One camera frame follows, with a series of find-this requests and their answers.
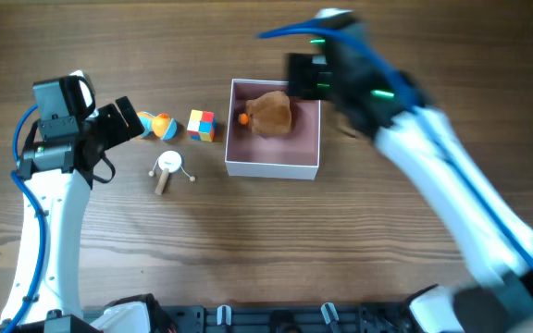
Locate yellow blue rubber duck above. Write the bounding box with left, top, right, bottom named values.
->
left=137, top=112, right=178, bottom=141

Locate brown plush toy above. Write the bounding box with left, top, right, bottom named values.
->
left=238, top=91, right=292, bottom=136

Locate colourful puzzle cube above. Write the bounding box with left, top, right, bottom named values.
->
left=187, top=109, right=217, bottom=142

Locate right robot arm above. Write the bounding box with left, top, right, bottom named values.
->
left=278, top=8, right=533, bottom=332

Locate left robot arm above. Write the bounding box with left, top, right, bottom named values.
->
left=0, top=70, right=143, bottom=332

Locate white wooden rattle drum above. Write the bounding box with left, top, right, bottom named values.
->
left=148, top=151, right=196, bottom=195

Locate pink white open box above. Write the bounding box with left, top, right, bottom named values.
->
left=224, top=79, right=321, bottom=180

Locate right blue cable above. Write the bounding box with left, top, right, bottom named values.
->
left=255, top=18, right=533, bottom=309

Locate blue cable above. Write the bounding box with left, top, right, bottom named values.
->
left=255, top=18, right=533, bottom=309
left=1, top=104, right=48, bottom=333

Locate left blue cable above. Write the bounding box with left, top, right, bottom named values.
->
left=1, top=104, right=48, bottom=333

